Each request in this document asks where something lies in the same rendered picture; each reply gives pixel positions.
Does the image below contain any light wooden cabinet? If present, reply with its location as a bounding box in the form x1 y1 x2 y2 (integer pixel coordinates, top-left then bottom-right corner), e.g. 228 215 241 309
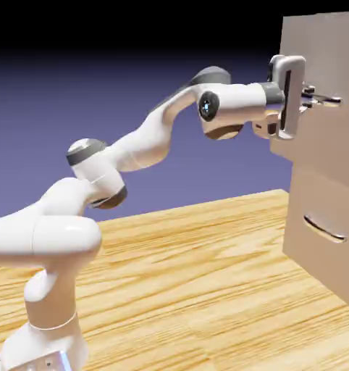
269 10 349 313

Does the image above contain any wooden drawer front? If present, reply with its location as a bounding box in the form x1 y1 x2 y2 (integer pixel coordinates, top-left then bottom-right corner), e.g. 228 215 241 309
269 12 349 191
282 163 349 313

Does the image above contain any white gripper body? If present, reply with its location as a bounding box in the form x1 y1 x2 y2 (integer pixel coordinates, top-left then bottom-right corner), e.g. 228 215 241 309
267 54 306 141

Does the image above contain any curved metal drawer handle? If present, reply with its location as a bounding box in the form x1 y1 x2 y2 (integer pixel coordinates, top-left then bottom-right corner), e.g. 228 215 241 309
303 91 344 107
303 213 348 243

